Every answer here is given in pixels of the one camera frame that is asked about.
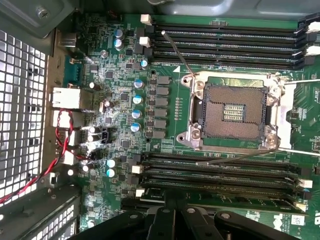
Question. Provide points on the silver locking lever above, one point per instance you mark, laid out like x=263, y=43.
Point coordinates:
x=200, y=163
x=178, y=52

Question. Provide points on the CPU socket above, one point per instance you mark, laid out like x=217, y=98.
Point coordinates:
x=232, y=110

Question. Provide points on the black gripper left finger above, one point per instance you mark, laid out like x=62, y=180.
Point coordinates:
x=163, y=225

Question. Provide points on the silver socket cover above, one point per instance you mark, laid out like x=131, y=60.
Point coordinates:
x=285, y=117

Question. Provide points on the silver network port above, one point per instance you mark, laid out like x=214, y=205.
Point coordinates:
x=65, y=97

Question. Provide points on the green motherboard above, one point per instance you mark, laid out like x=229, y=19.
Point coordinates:
x=307, y=140

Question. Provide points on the open PC case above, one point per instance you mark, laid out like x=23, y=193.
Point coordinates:
x=20, y=15

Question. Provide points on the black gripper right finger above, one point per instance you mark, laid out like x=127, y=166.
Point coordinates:
x=197, y=225

